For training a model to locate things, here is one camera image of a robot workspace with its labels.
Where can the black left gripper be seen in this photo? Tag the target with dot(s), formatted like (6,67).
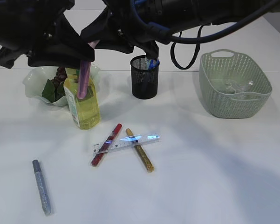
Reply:
(41,27)

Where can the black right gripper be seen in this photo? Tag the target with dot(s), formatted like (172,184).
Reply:
(125,24)

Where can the blue scissors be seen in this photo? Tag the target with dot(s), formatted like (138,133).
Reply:
(150,63)

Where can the purple artificial grape bunch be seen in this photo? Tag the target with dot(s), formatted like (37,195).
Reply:
(53,89)

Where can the pink scissors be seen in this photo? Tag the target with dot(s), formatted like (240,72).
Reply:
(85,66)

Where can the yellow tea bottle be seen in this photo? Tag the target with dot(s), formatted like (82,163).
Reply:
(85,112)

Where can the clear plastic ruler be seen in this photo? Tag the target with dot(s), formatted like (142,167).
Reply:
(126,142)

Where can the clear plastic sheet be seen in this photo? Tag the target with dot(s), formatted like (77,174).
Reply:
(233,87)

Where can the gold glitter pen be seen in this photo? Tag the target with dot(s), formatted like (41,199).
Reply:
(141,153)

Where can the silver glitter pen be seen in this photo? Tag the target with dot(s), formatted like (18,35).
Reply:
(42,188)

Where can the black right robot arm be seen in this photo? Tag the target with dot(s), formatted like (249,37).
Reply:
(187,14)

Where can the green wavy glass plate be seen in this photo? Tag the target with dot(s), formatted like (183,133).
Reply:
(37,78)

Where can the black mesh pen holder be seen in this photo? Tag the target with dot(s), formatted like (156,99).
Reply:
(144,83)

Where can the red glitter pen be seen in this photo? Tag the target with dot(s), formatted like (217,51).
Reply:
(103,149)

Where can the green plastic woven basket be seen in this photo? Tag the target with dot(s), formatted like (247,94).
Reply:
(214,70)

